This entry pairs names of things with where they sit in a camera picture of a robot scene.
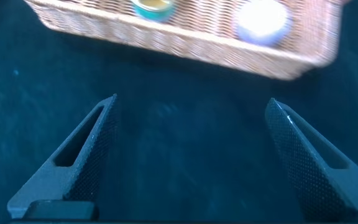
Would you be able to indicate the black table cloth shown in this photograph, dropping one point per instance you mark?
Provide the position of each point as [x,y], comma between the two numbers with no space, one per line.
[182,124]

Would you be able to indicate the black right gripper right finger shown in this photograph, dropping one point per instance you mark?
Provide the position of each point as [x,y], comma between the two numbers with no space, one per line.
[315,171]

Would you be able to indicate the pale pink round bun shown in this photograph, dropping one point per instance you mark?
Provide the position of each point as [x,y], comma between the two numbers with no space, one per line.
[261,21]

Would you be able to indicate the green pull-tab tin can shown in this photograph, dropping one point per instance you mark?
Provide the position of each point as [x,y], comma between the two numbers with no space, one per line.
[154,11]

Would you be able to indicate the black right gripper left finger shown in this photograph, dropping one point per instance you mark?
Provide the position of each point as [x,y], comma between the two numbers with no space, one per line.
[89,168]

